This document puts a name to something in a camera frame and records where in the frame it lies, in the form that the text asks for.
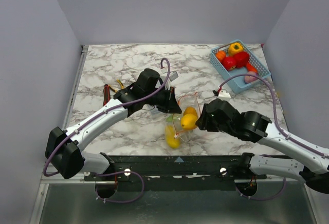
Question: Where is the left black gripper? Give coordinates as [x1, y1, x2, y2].
[144, 85, 182, 114]

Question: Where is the yellow toy lemon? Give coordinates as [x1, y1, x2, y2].
[180, 115, 198, 130]

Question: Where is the yellow toy orange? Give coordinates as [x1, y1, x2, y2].
[183, 106, 198, 116]

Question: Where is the clear zip top bag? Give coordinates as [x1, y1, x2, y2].
[164, 92, 200, 149]

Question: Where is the yellow toy corn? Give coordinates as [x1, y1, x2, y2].
[165, 125, 180, 149]

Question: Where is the red toy apple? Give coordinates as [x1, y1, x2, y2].
[222, 57, 236, 71]

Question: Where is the blue plastic basket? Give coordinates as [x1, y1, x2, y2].
[210, 40, 271, 94]

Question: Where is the red toy bell pepper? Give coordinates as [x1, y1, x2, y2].
[233, 51, 250, 68]

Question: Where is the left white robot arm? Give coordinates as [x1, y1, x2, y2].
[45, 68, 181, 180]

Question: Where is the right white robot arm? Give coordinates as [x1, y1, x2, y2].
[196, 99, 328, 194]

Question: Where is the pink toy onion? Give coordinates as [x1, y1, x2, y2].
[244, 71, 258, 84]

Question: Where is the red black utility knife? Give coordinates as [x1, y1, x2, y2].
[103, 84, 111, 106]

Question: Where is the orange toy pumpkin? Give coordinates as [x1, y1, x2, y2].
[215, 51, 226, 62]

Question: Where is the yellow toy bell pepper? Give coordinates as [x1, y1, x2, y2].
[228, 42, 244, 57]

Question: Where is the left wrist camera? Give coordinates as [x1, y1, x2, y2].
[160, 71, 178, 89]

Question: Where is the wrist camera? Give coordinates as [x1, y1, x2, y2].
[160, 71, 178, 89]
[213, 88, 231, 99]

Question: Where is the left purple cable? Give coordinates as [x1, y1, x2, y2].
[42, 58, 171, 177]

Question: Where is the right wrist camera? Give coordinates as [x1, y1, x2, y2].
[213, 88, 231, 99]

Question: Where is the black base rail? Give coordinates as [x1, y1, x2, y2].
[84, 153, 266, 192]

